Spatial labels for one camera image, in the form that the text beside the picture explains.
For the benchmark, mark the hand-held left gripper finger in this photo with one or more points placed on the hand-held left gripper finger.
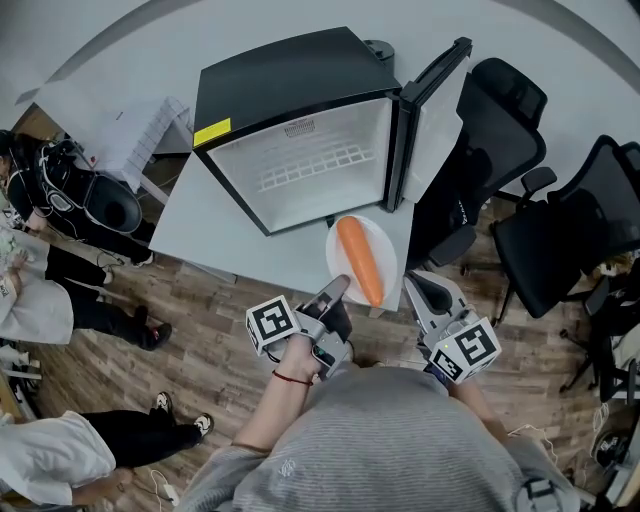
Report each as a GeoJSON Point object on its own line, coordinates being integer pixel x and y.
{"type": "Point", "coordinates": [344, 322]}
{"type": "Point", "coordinates": [332, 295]}

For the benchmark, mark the person's left forearm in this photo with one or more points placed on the person's left forearm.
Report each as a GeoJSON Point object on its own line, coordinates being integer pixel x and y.
{"type": "Point", "coordinates": [270, 415]}

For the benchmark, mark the white table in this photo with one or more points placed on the white table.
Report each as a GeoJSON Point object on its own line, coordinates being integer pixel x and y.
{"type": "Point", "coordinates": [200, 235]}

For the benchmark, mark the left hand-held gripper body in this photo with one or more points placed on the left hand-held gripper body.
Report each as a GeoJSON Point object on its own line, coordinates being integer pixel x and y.
{"type": "Point", "coordinates": [272, 325]}

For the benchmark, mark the orange carrot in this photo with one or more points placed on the orange carrot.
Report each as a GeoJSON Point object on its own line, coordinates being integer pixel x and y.
{"type": "Point", "coordinates": [357, 255]}

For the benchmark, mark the person's grey striped shirt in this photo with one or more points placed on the person's grey striped shirt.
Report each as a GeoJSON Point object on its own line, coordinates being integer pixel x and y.
{"type": "Point", "coordinates": [390, 440]}

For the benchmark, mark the black mini fridge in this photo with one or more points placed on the black mini fridge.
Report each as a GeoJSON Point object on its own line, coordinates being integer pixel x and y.
{"type": "Point", "coordinates": [280, 75]}

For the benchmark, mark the person's left hand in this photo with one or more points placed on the person's left hand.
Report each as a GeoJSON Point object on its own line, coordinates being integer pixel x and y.
{"type": "Point", "coordinates": [300, 360]}

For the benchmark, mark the person's right forearm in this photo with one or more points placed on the person's right forearm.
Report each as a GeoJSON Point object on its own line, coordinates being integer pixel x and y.
{"type": "Point", "coordinates": [475, 405]}

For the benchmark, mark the white round plate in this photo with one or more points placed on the white round plate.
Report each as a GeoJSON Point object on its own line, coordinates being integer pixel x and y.
{"type": "Point", "coordinates": [387, 255]}

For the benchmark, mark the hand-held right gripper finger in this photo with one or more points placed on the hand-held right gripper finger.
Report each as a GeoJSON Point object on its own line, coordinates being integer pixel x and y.
{"type": "Point", "coordinates": [445, 292]}
{"type": "Point", "coordinates": [422, 307]}

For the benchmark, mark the black waste bin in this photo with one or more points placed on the black waste bin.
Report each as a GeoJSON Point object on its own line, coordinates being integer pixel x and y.
{"type": "Point", "coordinates": [380, 50]}

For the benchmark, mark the table with checkered cloth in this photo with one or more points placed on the table with checkered cloth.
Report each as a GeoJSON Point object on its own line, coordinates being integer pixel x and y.
{"type": "Point", "coordinates": [150, 135]}

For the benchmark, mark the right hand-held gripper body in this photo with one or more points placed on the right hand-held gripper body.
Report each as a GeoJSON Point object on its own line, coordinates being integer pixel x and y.
{"type": "Point", "coordinates": [467, 350]}

